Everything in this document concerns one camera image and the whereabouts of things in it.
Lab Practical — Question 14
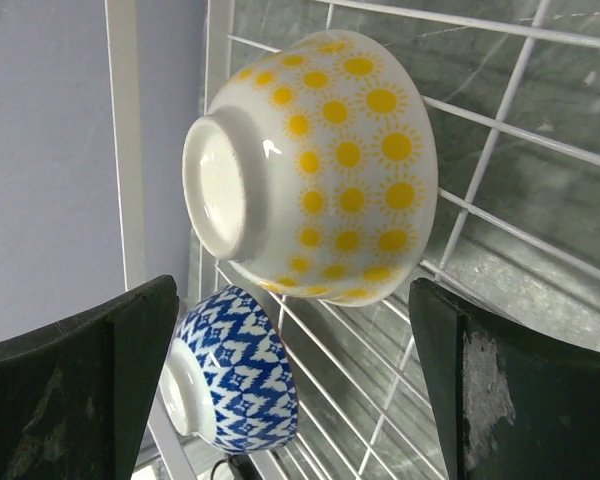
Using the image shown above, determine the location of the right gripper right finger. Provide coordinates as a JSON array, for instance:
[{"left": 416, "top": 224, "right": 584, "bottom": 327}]
[{"left": 408, "top": 278, "right": 600, "bottom": 479}]

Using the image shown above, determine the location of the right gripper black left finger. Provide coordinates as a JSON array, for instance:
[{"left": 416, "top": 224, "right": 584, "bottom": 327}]
[{"left": 0, "top": 275, "right": 179, "bottom": 479}]

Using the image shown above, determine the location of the red blue zigzag bowl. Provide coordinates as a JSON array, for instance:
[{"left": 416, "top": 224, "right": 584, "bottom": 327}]
[{"left": 159, "top": 285, "right": 299, "bottom": 454}]

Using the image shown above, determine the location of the yellow sun pattern bowl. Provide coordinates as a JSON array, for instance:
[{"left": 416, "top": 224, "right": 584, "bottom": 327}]
[{"left": 182, "top": 30, "right": 438, "bottom": 307}]

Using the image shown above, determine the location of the white wire dish rack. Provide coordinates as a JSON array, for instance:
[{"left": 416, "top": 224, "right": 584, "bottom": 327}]
[{"left": 103, "top": 0, "right": 600, "bottom": 480}]

